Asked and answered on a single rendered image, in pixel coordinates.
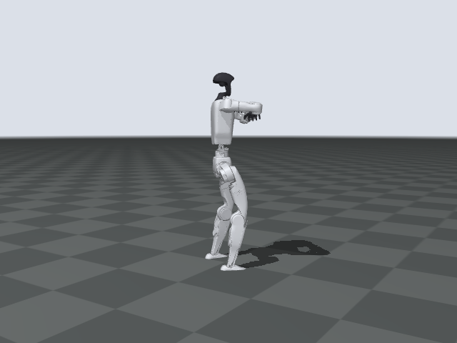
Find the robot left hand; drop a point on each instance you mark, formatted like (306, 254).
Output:
(250, 115)

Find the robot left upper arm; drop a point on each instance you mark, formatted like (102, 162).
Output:
(240, 116)

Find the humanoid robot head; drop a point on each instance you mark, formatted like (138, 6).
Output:
(223, 79)

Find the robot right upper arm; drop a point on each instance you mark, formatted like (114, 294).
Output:
(230, 105)

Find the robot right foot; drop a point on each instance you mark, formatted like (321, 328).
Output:
(236, 267)

